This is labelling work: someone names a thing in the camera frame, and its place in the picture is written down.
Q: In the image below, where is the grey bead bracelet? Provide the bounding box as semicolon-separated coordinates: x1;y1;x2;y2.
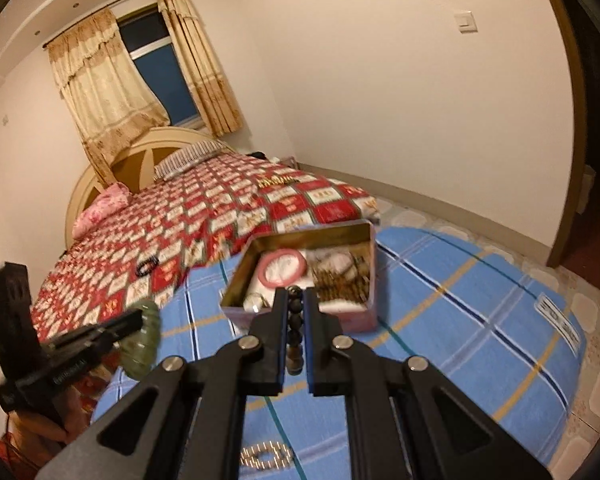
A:
286;285;305;377

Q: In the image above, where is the blue plaid cloth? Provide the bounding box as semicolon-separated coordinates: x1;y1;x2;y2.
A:
90;226;588;480

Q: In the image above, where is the person's left forearm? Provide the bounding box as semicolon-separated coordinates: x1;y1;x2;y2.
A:
2;395;81;463

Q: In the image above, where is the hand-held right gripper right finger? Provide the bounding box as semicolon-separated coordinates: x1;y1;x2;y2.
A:
302;287;553;480

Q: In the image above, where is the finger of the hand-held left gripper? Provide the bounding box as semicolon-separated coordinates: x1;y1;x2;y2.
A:
82;309;145;353

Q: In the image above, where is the beige floral curtain with valance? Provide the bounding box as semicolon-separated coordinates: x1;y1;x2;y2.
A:
44;7;172;186

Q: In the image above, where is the window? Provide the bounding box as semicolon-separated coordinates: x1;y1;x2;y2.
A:
117;7;203;128

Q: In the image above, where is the brown wooden bead bracelet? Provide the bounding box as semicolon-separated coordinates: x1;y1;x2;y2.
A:
312;255;371;303

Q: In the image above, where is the white wall switch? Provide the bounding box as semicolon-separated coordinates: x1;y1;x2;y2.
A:
454;10;478;35

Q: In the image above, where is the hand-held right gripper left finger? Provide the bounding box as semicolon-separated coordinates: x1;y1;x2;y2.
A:
35;287;290;480

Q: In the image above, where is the pink floral tin box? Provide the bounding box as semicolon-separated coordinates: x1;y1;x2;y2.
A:
220;219;379;333

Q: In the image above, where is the silver bead necklace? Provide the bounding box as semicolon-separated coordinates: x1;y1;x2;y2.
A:
240;441;295;467

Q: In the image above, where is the striped pillow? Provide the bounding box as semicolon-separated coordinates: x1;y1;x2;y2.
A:
152;141;236;181

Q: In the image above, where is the green jade bangle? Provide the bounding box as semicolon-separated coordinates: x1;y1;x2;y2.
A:
120;300;161;378

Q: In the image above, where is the pink floral pillow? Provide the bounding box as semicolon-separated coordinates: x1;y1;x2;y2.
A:
71;182;131;240

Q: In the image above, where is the brown wooden door frame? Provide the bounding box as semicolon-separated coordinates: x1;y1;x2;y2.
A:
530;0;600;268

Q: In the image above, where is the cream round wooden headboard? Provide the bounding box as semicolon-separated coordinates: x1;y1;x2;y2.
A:
64;127;236;253

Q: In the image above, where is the narrow beige floral curtain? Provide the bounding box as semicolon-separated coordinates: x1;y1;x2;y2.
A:
156;0;243;137

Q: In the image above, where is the pearl bracelet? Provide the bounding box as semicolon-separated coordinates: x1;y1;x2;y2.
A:
310;250;356;276

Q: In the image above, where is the pink bangle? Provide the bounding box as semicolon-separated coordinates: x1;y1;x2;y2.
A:
256;250;308;290

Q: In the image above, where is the red checkered printed bedspread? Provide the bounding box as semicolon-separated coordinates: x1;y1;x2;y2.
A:
30;152;381;346

